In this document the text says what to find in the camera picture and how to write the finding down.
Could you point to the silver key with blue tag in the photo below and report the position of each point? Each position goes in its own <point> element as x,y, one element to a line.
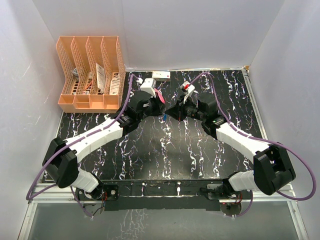
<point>164,116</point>

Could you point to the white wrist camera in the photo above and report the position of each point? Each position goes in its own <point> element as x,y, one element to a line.
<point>187,89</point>
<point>148,86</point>

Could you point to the white paper packet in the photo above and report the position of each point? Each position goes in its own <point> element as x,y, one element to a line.
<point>101,77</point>

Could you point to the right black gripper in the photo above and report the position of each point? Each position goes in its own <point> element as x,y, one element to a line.
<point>178,112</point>

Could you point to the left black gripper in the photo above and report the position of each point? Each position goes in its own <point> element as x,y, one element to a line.
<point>159,106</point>

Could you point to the round metal object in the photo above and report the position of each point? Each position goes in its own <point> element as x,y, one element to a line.
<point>75,72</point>

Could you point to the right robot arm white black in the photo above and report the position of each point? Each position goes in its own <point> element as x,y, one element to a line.
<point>272,167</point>

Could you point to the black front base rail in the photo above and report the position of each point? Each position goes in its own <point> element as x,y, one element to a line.
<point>188,194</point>

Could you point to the small white red box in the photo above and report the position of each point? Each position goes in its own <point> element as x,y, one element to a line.
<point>161,76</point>

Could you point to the red strap keychain with ring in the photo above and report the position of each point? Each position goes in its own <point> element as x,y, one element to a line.
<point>159,95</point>

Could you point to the orange plastic file organizer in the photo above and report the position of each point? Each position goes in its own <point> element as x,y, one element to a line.
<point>80,93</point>

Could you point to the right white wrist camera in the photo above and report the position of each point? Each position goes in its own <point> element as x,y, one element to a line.
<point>187,89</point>

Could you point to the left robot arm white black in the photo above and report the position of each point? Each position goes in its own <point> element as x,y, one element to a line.
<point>63,155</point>

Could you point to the white labelled packet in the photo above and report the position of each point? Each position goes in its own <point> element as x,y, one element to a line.
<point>115,85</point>

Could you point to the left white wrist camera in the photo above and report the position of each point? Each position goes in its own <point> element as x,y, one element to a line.
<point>148,86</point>

